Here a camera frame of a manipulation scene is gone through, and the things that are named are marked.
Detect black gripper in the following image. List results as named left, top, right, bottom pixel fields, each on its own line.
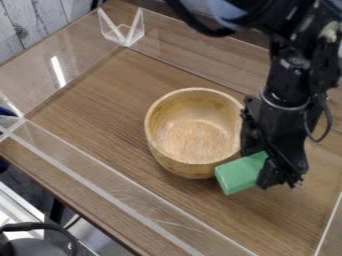
left=241, top=96, right=323, bottom=190

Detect green rectangular block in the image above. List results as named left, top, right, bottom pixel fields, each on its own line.
left=214, top=151, right=269, bottom=196

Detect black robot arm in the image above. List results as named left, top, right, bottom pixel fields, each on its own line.
left=164, top=0, right=342, bottom=189

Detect light wooden bowl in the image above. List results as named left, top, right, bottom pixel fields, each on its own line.
left=144, top=87, right=243, bottom=179

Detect black table leg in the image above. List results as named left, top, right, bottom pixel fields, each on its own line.
left=50, top=199, right=66, bottom=224

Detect clear acrylic corner bracket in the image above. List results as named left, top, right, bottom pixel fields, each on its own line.
left=98, top=8, right=144, bottom=48

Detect black cable lower left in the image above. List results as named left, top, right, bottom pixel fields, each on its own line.
left=0, top=222, right=79, bottom=256

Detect clear acrylic wall panels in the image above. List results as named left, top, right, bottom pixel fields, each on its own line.
left=0, top=0, right=342, bottom=256

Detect black metal base plate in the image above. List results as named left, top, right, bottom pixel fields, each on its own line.
left=0, top=225, right=100, bottom=256

